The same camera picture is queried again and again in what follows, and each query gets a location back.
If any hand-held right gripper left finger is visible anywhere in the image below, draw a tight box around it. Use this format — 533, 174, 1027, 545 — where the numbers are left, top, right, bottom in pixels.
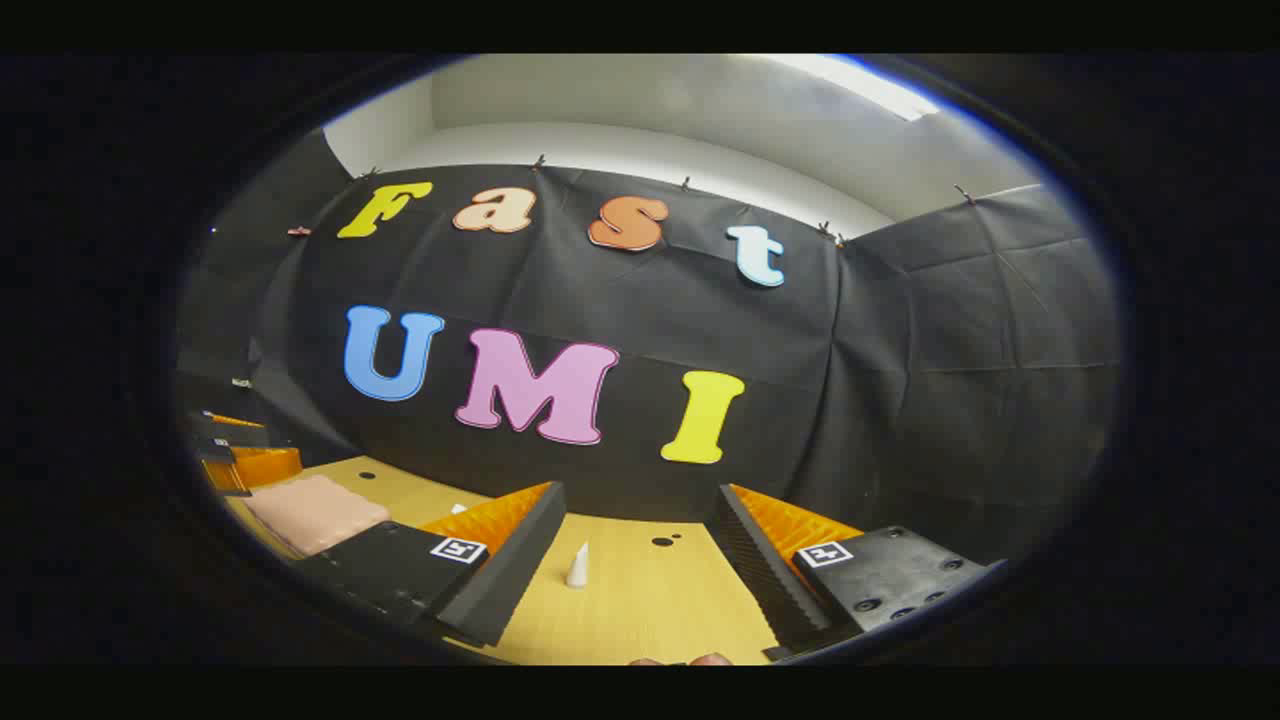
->
290, 481, 568, 649

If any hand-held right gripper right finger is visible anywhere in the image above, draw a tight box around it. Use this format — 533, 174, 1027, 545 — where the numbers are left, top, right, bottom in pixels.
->
712, 484, 1007, 661

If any pink suitcase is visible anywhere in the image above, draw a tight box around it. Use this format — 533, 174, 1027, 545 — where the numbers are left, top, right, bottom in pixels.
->
242, 473, 392, 559

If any black backdrop cloth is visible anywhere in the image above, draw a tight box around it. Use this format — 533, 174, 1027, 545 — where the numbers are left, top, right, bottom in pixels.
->
175, 130, 1123, 573

